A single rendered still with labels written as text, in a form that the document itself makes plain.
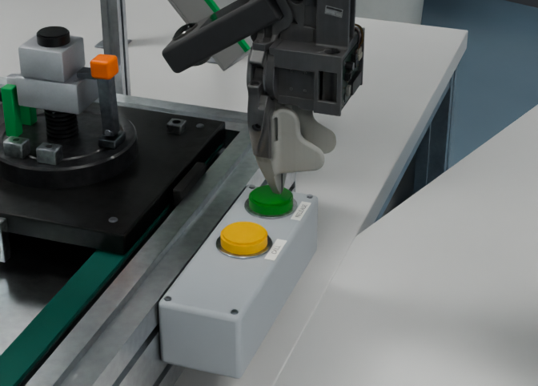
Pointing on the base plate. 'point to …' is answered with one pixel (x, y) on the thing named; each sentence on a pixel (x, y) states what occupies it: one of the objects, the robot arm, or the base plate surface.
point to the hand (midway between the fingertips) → (271, 177)
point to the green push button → (270, 201)
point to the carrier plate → (114, 187)
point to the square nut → (176, 126)
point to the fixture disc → (58, 174)
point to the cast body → (54, 73)
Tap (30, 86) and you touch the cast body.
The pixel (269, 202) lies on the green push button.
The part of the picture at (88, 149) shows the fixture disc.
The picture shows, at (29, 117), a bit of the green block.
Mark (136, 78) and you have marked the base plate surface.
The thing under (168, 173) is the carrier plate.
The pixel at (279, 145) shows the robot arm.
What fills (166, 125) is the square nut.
